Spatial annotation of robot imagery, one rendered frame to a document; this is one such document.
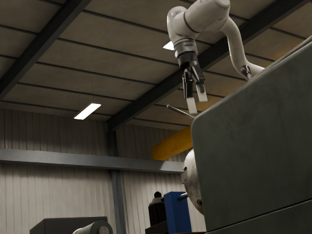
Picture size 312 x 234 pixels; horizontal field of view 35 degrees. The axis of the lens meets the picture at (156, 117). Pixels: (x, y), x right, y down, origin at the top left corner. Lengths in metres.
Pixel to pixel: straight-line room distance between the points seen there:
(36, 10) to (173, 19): 10.57
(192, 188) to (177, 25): 0.63
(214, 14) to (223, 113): 0.46
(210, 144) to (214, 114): 0.10
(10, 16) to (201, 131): 11.22
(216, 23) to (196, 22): 0.07
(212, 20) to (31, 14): 10.84
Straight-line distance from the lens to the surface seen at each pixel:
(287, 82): 1.39
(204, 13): 1.89
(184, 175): 1.85
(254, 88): 1.48
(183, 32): 1.96
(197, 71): 1.87
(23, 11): 12.52
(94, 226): 2.77
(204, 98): 1.84
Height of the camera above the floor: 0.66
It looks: 21 degrees up
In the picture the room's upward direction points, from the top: 8 degrees counter-clockwise
